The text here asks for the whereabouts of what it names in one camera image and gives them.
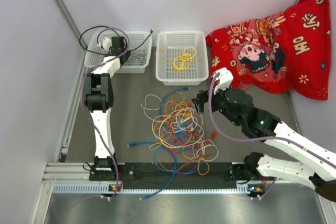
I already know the orange thin cable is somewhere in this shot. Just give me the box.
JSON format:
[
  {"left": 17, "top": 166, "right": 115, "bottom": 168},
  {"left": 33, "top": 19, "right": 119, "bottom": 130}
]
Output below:
[{"left": 154, "top": 98, "right": 211, "bottom": 176}]

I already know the right white plastic basket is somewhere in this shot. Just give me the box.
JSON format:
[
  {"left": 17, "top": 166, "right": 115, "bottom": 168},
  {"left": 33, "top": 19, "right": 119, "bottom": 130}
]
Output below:
[{"left": 155, "top": 30, "right": 209, "bottom": 86}]

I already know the aluminium frame rail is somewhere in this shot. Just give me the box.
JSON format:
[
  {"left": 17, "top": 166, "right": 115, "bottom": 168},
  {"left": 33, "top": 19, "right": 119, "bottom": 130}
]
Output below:
[{"left": 41, "top": 162, "right": 92, "bottom": 184}]

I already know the red patterned pillow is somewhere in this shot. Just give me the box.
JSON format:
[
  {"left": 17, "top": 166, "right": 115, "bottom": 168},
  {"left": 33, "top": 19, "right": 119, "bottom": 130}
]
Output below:
[{"left": 206, "top": 0, "right": 331, "bottom": 100}]

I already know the black cable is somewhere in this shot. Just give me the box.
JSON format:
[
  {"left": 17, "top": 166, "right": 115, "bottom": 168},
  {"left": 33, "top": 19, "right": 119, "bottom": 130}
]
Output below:
[{"left": 79, "top": 26, "right": 155, "bottom": 51}]

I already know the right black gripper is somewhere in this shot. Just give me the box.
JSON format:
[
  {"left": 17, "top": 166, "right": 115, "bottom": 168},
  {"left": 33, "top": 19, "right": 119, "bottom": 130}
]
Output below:
[{"left": 192, "top": 83, "right": 242, "bottom": 127}]

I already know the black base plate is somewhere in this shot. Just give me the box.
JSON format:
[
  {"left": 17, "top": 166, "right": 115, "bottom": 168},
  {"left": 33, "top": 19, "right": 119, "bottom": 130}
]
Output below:
[{"left": 83, "top": 162, "right": 251, "bottom": 183}]

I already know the red ethernet cable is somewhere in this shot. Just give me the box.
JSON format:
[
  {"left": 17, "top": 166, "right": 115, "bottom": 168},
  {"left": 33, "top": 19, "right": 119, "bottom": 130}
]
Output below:
[{"left": 170, "top": 103, "right": 218, "bottom": 151}]

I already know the white plastic basket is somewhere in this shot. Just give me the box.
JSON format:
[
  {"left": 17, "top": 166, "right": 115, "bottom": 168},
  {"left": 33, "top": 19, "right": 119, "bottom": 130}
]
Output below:
[
  {"left": 84, "top": 31, "right": 152, "bottom": 73},
  {"left": 155, "top": 30, "right": 209, "bottom": 86}
]

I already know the white slotted cable duct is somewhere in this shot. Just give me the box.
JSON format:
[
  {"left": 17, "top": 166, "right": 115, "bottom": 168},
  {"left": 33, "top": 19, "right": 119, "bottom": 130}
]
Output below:
[{"left": 52, "top": 183, "right": 261, "bottom": 195}]

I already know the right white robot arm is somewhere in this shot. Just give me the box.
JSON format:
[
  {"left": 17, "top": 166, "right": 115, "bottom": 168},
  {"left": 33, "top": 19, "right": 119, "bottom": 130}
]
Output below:
[{"left": 192, "top": 88, "right": 335, "bottom": 201}]

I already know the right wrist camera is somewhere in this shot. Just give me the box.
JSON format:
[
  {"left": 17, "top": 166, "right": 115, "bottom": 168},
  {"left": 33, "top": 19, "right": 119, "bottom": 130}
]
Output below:
[{"left": 212, "top": 67, "right": 234, "bottom": 94}]

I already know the left white plastic basket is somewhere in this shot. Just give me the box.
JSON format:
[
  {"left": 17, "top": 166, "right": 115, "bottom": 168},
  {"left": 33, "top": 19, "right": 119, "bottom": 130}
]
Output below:
[{"left": 84, "top": 31, "right": 152, "bottom": 73}]

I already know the thin yellow wire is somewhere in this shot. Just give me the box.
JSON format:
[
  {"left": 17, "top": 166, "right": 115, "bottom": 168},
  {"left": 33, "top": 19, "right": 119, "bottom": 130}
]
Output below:
[{"left": 173, "top": 46, "right": 197, "bottom": 70}]

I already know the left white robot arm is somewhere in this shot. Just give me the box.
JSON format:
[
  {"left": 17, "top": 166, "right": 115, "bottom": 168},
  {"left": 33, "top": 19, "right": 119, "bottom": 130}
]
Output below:
[{"left": 83, "top": 36, "right": 130, "bottom": 182}]

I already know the white thin cable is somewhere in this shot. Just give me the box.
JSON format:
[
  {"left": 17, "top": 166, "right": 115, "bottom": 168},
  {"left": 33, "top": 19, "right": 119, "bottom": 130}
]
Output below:
[{"left": 141, "top": 94, "right": 219, "bottom": 162}]

